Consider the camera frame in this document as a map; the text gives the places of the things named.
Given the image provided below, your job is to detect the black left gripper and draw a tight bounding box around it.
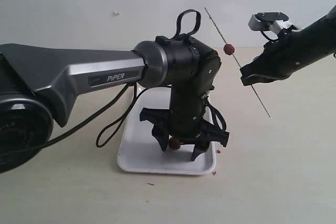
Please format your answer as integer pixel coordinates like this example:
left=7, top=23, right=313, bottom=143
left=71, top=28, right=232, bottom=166
left=140, top=84, right=229, bottom=162

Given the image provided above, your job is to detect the white rectangular plastic tray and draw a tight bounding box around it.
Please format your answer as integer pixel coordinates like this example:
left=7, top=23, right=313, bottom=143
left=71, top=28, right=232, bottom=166
left=117, top=88, right=216, bottom=176

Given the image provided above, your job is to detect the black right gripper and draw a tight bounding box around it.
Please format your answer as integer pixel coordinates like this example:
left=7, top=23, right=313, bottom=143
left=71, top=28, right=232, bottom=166
left=240, top=31, right=310, bottom=86

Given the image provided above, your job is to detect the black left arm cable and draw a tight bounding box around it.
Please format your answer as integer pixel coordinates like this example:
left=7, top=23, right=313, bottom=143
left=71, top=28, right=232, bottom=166
left=34, top=82, right=148, bottom=154

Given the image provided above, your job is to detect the thin metal skewer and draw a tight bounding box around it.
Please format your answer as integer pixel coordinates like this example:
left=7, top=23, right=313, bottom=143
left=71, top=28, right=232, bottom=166
left=204, top=7, right=272, bottom=119

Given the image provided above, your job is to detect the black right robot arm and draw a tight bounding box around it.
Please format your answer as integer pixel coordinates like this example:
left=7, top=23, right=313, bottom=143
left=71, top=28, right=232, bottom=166
left=240, top=8, right=335, bottom=86

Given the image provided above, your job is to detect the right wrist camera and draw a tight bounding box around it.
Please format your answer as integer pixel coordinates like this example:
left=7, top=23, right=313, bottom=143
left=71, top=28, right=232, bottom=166
left=248, top=12, right=289, bottom=31

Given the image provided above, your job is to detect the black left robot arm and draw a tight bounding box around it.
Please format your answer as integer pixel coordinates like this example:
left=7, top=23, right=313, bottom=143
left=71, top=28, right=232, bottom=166
left=1, top=36, right=229, bottom=173

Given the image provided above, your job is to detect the red berry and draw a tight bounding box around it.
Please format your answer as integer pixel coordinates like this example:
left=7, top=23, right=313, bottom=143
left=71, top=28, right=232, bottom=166
left=168, top=137, right=181, bottom=150
left=223, top=44, right=235, bottom=55

